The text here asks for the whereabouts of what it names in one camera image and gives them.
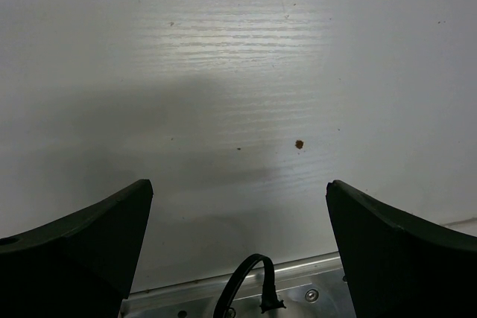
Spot aluminium table frame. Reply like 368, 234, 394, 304
119, 252, 356, 317

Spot black looped cable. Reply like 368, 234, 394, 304
212, 253, 287, 318

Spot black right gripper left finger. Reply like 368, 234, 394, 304
1, 179, 153, 317

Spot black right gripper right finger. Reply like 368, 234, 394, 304
326, 180, 476, 317

